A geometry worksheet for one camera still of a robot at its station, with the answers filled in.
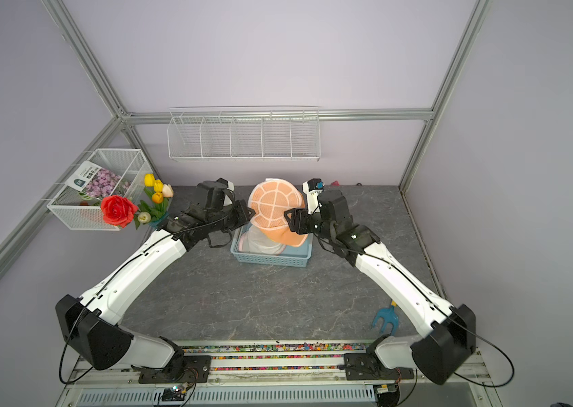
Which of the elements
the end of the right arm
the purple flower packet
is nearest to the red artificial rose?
the purple flower packet

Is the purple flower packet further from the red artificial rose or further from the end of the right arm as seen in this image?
the end of the right arm

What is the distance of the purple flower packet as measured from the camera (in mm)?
724
